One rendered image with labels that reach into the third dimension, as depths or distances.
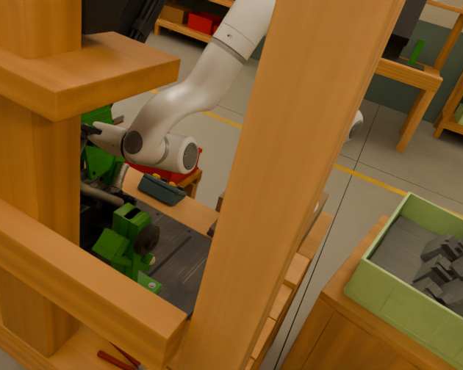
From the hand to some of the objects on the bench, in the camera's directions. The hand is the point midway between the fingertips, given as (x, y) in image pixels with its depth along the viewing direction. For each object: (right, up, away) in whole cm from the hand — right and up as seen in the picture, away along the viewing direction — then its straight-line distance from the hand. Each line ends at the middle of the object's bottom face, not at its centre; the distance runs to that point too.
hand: (84, 136), depth 98 cm
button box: (+12, -18, +42) cm, 47 cm away
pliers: (+15, -53, -12) cm, 56 cm away
